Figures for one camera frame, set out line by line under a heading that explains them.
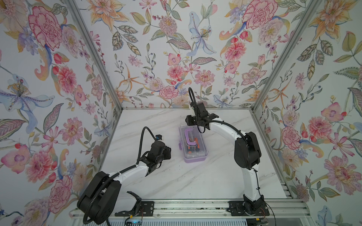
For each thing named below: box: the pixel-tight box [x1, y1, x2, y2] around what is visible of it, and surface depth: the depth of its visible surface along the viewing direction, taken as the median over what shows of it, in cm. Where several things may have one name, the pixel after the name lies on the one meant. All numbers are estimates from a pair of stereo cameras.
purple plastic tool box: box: [178, 124, 209, 164], surface depth 88 cm
